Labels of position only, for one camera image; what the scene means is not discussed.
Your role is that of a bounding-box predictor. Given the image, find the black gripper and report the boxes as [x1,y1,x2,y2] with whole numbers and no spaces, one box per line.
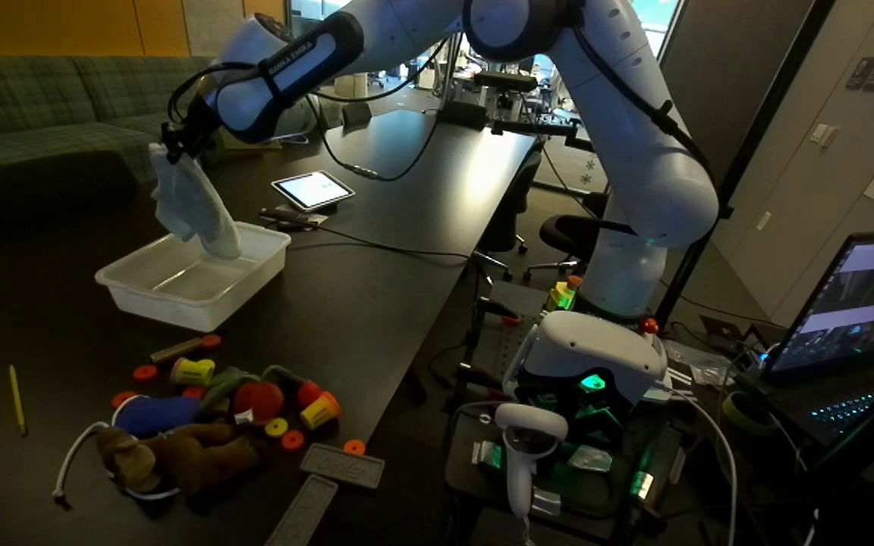
[159,94,226,164]

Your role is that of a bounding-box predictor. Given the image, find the white terry towel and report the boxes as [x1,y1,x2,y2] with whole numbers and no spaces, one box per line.
[146,141,246,265]

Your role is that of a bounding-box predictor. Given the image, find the yellow green spool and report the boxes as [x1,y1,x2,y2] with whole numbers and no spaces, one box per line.
[170,354,218,389]

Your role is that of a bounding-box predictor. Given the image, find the green plush toy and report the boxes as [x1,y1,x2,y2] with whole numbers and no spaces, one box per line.
[196,363,250,417]

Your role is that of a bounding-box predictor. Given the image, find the red plush ball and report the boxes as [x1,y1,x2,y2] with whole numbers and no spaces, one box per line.
[230,380,287,428]

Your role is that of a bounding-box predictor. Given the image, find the blue plush toy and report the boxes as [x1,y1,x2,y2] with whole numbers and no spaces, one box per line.
[111,392,203,441]

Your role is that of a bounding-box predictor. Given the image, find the small red round block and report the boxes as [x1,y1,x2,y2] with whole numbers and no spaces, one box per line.
[295,380,327,409]

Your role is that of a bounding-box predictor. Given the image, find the yellow pencil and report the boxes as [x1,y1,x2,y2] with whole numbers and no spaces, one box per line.
[7,360,32,441]

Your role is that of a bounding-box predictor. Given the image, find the yellow cylinder block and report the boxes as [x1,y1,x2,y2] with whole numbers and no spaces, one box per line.
[297,392,347,433]

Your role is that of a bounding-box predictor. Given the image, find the brown plush toy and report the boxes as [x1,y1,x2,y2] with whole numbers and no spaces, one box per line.
[94,421,262,499]

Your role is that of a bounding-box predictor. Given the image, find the white cord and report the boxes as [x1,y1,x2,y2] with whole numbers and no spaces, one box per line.
[48,417,181,510]

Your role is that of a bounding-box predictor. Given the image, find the grey rectangular block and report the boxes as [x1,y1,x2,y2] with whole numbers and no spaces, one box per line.
[297,442,388,495]

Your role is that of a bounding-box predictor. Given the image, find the long dark grey bar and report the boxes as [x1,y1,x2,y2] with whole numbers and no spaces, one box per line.
[264,473,344,546]

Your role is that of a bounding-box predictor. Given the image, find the white plastic storage box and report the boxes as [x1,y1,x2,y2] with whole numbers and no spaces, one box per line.
[91,220,295,335]

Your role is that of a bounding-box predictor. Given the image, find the black electronics box green lights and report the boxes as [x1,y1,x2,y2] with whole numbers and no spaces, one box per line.
[446,397,693,531]

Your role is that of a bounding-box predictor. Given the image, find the green plaid sofa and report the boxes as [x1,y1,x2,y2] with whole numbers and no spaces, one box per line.
[0,54,218,239]

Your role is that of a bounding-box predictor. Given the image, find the black office chair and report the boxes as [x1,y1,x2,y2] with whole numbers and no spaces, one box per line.
[0,150,159,239]

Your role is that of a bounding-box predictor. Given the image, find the tablet with lit screen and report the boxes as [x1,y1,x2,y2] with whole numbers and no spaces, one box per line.
[266,168,358,214]

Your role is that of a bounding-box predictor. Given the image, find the black round stool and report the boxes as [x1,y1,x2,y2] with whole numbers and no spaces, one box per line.
[537,213,604,268]

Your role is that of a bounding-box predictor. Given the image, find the small yellow green bottle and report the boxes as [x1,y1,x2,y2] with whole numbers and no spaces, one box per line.
[547,278,584,312]

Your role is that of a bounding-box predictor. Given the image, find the white VR controller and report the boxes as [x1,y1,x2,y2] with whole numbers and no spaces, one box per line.
[492,400,571,524]

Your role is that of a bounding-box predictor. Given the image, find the white VR headset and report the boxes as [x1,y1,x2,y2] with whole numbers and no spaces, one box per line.
[522,310,670,406]

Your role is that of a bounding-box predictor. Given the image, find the black diagonal pole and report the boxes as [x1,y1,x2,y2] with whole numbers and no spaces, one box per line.
[653,0,841,326]

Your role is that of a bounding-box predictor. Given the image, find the open black laptop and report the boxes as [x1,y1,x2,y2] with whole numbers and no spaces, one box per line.
[756,231,874,488]

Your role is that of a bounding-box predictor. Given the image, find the white headset cable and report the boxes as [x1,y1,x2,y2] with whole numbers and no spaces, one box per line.
[660,389,743,546]

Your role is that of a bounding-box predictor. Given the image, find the white wall switch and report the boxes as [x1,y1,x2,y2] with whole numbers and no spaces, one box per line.
[810,117,844,152]

